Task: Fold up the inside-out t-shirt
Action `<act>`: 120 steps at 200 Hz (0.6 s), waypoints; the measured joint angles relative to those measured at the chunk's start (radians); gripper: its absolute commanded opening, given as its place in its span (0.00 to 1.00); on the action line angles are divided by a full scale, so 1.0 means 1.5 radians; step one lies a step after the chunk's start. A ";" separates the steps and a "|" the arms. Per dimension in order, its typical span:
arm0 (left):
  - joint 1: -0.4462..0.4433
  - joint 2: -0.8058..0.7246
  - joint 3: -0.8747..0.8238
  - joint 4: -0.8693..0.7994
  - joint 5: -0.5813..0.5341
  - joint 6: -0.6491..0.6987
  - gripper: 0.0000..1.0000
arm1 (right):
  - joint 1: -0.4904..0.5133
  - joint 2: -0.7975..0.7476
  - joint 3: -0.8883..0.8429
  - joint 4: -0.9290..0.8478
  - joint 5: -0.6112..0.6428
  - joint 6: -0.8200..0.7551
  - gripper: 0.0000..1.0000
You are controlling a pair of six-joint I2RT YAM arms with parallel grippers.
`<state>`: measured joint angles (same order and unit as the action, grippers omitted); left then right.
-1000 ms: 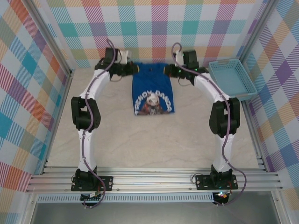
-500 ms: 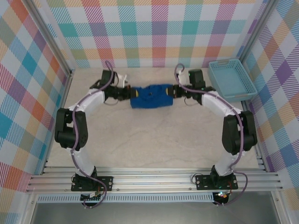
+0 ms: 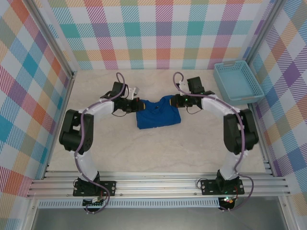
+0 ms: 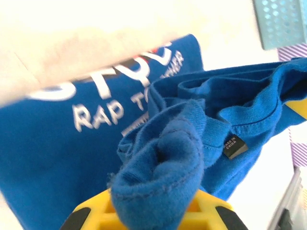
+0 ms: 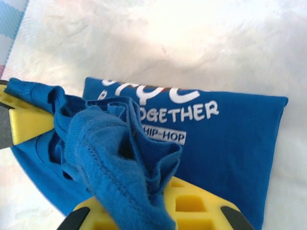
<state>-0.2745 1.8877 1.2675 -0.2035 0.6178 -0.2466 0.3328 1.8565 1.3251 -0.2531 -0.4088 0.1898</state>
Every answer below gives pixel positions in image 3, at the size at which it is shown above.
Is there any aluminium frame bar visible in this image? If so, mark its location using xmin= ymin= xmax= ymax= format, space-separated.
xmin=21 ymin=198 xmax=40 ymax=230
xmin=278 ymin=196 xmax=297 ymax=230

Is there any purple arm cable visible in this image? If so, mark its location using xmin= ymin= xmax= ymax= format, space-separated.
xmin=173 ymin=71 xmax=254 ymax=213
xmin=74 ymin=72 xmax=128 ymax=215

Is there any blue printed t-shirt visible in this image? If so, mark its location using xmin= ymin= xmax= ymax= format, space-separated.
xmin=135 ymin=95 xmax=182 ymax=130

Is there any grey metal sheet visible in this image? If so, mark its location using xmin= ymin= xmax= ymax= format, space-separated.
xmin=31 ymin=207 xmax=288 ymax=230

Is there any light blue plastic basket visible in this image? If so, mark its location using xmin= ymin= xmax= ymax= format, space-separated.
xmin=213 ymin=60 xmax=265 ymax=105

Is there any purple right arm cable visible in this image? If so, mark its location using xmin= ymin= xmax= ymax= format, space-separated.
xmin=173 ymin=71 xmax=254 ymax=213

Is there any electronics board with white connector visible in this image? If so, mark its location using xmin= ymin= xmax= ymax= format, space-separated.
xmin=82 ymin=196 xmax=106 ymax=208

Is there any electronics board with lit leds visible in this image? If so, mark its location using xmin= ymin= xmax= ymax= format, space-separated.
xmin=219 ymin=195 xmax=236 ymax=207

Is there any white slotted cable duct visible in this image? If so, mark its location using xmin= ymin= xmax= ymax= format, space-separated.
xmin=38 ymin=200 xmax=221 ymax=208

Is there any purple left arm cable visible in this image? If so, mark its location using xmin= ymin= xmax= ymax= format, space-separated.
xmin=74 ymin=72 xmax=128 ymax=215

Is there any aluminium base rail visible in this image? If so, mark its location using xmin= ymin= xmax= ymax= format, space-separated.
xmin=26 ymin=170 xmax=292 ymax=199

